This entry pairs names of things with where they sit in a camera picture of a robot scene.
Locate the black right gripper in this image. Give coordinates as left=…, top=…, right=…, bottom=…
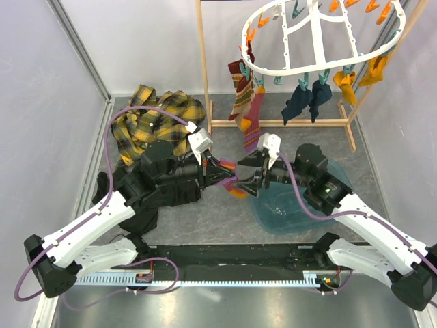
left=231, top=148, right=311, bottom=198

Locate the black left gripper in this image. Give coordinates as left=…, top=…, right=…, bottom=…
left=156, top=150, right=235, bottom=191

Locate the maroon purple striped sock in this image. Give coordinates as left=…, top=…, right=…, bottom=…
left=224, top=170, right=249, bottom=199
left=241, top=85, right=266, bottom=153

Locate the mustard yellow sock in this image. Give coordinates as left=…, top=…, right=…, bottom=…
left=333, top=71, right=356, bottom=106
left=358, top=55, right=389, bottom=87

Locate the white oval clip hanger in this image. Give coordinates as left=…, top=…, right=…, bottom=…
left=240, top=1, right=406, bottom=77

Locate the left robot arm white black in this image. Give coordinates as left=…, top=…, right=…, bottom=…
left=24, top=141, right=236, bottom=298

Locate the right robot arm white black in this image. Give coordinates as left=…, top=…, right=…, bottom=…
left=238, top=143, right=436, bottom=311

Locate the teal plastic tub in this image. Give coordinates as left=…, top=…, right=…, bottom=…
left=247, top=159, right=352, bottom=236

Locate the maroon beige striped sock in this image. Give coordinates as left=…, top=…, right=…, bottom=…
left=228, top=73, right=253, bottom=121
left=227, top=59, right=251, bottom=92

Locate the black garment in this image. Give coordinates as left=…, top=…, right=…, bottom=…
left=113, top=166, right=201, bottom=235

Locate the navy blue sock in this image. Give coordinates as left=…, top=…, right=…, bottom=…
left=281, top=85, right=313, bottom=126
left=309, top=80, right=332, bottom=123

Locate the yellow plaid shirt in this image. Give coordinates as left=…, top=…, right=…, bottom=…
left=111, top=85, right=206, bottom=166

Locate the wooden clothes rack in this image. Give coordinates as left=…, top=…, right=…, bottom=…
left=195, top=1, right=430, bottom=153

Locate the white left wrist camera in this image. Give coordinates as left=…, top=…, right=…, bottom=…
left=185, top=122, right=213, bottom=165

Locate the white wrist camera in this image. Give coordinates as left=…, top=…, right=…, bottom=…
left=257, top=133, right=281, bottom=169
left=185, top=122, right=213, bottom=165

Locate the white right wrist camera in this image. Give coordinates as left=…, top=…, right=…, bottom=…
left=257, top=133, right=281, bottom=169

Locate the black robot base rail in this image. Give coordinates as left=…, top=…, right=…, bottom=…
left=136, top=243, right=350, bottom=280

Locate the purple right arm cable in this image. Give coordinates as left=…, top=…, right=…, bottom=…
left=278, top=152, right=437, bottom=308

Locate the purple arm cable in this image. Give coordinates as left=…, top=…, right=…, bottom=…
left=13, top=105, right=192, bottom=303
left=278, top=152, right=437, bottom=308

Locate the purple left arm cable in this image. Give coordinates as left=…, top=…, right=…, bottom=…
left=13, top=105, right=192, bottom=303

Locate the white slotted cable duct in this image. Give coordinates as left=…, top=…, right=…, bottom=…
left=75, top=271, right=320, bottom=288

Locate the aluminium corner post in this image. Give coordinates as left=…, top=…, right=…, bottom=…
left=46, top=0, right=111, bottom=102

